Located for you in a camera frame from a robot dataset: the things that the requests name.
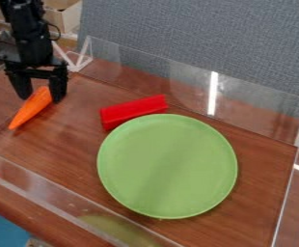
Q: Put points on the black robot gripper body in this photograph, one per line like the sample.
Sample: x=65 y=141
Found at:
x=53 y=67

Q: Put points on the clear acrylic enclosure wall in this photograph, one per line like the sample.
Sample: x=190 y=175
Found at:
x=49 y=182

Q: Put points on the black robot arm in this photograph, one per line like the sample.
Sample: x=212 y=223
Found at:
x=25 y=14

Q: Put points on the wooden shelf with knob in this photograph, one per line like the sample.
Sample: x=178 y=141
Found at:
x=29 y=54

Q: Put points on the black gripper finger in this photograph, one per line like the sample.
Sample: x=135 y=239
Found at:
x=21 y=81
x=58 y=87

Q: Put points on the cardboard box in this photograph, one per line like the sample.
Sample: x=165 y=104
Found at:
x=63 y=13

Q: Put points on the green round plate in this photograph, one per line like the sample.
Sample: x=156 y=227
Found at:
x=168 y=166

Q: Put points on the red wedge block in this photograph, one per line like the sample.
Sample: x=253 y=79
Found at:
x=119 y=113

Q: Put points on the orange toy carrot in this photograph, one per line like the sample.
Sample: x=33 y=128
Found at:
x=37 y=103

